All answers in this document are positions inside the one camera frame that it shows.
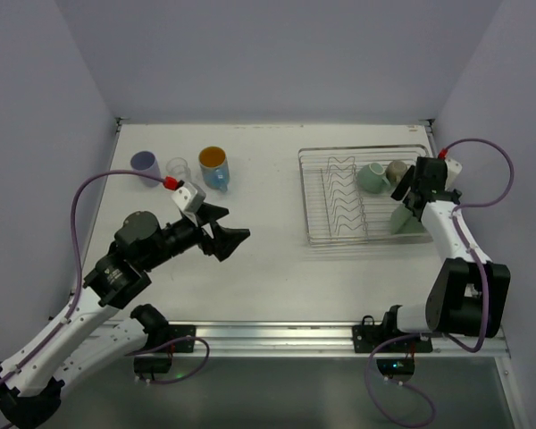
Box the aluminium mounting rail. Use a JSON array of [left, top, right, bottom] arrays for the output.
[[88, 319, 510, 358]]

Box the black controller box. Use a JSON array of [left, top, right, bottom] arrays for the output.
[[133, 356, 172, 381], [376, 357, 415, 383]]

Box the large green cup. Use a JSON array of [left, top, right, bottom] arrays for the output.
[[389, 204, 426, 235]]

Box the right black controller box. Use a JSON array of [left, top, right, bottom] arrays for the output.
[[376, 357, 415, 383]]

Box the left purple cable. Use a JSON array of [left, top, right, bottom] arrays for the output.
[[0, 171, 180, 399]]

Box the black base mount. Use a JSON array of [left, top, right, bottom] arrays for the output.
[[151, 323, 197, 355], [351, 309, 433, 354]]

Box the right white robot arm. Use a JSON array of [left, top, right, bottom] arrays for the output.
[[381, 157, 511, 339]]

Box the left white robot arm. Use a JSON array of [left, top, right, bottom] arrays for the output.
[[0, 204, 250, 428]]

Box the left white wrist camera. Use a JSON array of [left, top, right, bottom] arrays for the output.
[[172, 181, 206, 225]]

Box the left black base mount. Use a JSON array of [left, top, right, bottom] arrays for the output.
[[151, 323, 197, 355]]

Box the small mint green cup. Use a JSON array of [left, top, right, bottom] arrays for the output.
[[356, 162, 390, 194]]

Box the clear plastic cup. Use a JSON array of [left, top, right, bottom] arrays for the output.
[[166, 157, 192, 182]]

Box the blue cup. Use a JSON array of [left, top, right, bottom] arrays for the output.
[[198, 147, 230, 193]]

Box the purple plastic cup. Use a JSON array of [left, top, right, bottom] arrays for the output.
[[130, 151, 162, 188]]

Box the left black controller box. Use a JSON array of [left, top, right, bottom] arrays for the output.
[[133, 356, 172, 381]]

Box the beige cup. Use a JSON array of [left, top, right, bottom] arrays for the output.
[[385, 160, 408, 186]]

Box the metal wire dish rack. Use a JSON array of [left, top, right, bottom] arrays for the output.
[[298, 144, 431, 247]]

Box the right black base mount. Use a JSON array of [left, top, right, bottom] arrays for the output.
[[351, 309, 433, 354]]

